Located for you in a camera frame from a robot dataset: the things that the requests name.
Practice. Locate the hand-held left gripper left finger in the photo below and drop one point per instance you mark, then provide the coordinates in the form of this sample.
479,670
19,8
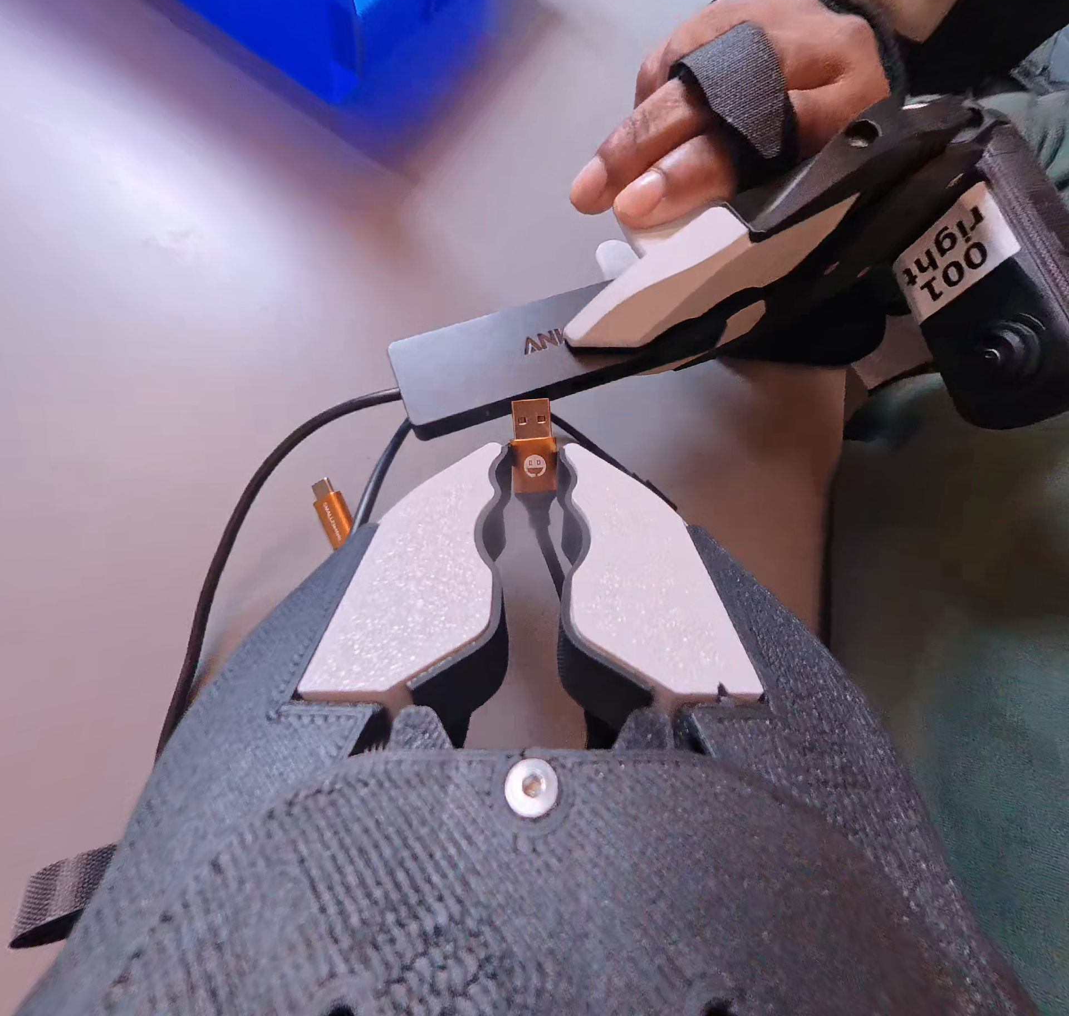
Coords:
409,598

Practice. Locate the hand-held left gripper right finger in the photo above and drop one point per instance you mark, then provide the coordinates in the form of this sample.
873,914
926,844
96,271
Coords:
660,607

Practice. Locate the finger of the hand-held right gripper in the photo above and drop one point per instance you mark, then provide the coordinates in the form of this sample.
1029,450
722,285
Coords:
668,289
616,260

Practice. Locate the person's right forearm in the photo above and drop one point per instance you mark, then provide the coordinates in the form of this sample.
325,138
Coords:
985,22

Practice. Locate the person's right hand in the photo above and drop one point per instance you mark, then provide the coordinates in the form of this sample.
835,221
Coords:
651,147

